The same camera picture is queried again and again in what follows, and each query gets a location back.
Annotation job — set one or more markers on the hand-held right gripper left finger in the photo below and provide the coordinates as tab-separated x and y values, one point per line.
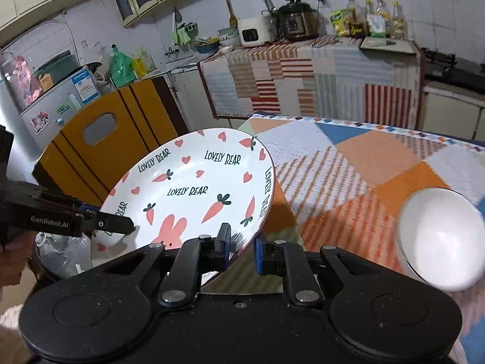
226	244

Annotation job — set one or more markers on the person's left hand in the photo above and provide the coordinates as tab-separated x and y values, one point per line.
17	259

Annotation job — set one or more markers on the white rice cooker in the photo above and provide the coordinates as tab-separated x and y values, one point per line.
255	32

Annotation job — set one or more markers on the yellow green snack packet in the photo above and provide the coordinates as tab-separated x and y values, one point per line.
339	23

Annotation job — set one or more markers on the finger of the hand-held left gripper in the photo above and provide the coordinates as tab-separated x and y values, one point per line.
113	225
87	208

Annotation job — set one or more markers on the white powder bag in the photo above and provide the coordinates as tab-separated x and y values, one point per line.
377	26

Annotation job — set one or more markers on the clear plastic bag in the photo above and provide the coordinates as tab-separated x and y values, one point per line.
64	254

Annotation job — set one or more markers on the black basket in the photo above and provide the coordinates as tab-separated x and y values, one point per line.
57	64

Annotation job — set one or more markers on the black gas stove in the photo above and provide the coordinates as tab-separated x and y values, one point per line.
454	68

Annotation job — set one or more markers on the striped counter cloth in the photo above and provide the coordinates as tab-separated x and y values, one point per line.
303	79

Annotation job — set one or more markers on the patchwork pattern tablecloth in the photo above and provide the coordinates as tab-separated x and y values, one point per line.
379	159

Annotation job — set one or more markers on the cutting board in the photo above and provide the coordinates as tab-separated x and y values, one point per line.
394	46

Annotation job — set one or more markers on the green plastic bag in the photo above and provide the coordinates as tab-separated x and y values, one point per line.
120	66

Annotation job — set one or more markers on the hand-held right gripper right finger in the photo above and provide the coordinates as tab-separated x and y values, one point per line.
260	258

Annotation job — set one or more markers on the pink package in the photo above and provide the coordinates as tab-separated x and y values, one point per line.
22	81

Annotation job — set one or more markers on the white bowl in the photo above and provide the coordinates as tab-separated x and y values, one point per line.
439	235

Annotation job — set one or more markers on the silver refrigerator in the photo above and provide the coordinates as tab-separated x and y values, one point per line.
57	106

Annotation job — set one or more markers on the oil bottle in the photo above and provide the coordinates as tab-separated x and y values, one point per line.
398	21
382	9
369	13
353	13

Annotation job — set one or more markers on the dark pressure cooker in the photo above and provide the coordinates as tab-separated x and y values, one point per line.
297	21

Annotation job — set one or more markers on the stack of ceramic bowls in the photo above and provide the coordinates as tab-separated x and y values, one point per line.
228	37

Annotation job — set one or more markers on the blue basin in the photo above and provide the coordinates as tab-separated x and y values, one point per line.
206	46

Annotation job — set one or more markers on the orange wooden chair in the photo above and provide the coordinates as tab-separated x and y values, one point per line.
125	140

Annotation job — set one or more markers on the white carrot print plate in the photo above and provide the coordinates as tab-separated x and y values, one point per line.
197	174

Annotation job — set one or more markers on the yellow plastic bag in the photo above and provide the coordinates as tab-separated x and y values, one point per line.
144	64

